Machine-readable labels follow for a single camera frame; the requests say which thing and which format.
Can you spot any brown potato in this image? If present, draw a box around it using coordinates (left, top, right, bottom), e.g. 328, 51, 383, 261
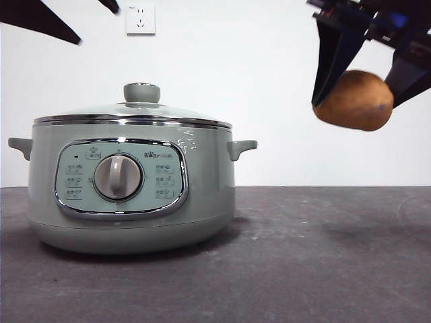
312, 69, 395, 133

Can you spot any glass lid with green knob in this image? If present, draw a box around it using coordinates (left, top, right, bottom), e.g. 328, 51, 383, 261
32, 81, 233, 131

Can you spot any pale green electric cooking pot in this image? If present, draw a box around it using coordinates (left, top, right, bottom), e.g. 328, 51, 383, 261
7, 118, 259, 256

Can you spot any white wall socket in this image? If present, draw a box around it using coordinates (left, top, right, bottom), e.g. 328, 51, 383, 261
125, 4, 157, 36

